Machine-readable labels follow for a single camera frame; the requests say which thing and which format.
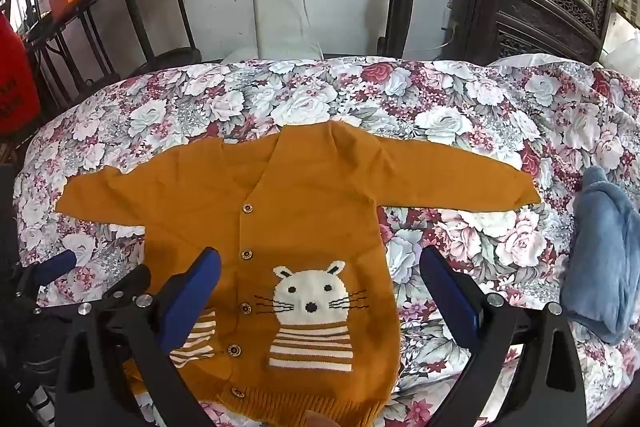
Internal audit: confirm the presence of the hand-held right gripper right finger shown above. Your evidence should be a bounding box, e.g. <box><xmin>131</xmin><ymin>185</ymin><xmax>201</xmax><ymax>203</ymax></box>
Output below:
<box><xmin>419</xmin><ymin>246</ymin><xmax>588</xmax><ymax>427</ymax></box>

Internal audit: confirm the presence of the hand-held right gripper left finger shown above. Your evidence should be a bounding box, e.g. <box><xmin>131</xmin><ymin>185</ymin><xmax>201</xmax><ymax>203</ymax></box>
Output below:
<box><xmin>54</xmin><ymin>247</ymin><xmax>222</xmax><ymax>427</ymax></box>

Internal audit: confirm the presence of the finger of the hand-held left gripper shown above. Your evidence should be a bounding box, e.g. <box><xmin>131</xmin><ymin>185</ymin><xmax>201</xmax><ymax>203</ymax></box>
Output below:
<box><xmin>15</xmin><ymin>251</ymin><xmax>78</xmax><ymax>303</ymax></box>
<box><xmin>97</xmin><ymin>263</ymin><xmax>152</xmax><ymax>308</ymax></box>

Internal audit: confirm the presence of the mustard knitted cardigan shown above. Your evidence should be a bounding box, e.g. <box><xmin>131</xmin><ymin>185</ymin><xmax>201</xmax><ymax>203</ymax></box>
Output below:
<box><xmin>55</xmin><ymin>121</ymin><xmax>543</xmax><ymax>427</ymax></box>

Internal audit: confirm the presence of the blue-grey fleece garment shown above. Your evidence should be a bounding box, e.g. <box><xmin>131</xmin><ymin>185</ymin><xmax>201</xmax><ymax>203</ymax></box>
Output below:
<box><xmin>559</xmin><ymin>164</ymin><xmax>640</xmax><ymax>347</ymax></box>

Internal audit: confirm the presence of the red plush pillow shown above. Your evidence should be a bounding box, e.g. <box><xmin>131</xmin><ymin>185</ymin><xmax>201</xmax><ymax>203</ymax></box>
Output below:
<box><xmin>0</xmin><ymin>14</ymin><xmax>42</xmax><ymax>135</ymax></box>

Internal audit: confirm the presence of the floral blanket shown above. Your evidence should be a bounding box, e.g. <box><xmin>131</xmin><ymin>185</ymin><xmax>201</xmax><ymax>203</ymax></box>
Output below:
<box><xmin>12</xmin><ymin>54</ymin><xmax>640</xmax><ymax>427</ymax></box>

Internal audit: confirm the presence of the black metal rack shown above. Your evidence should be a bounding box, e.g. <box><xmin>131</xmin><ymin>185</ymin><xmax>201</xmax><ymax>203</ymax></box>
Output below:
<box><xmin>20</xmin><ymin>0</ymin><xmax>203</xmax><ymax>108</ymax></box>

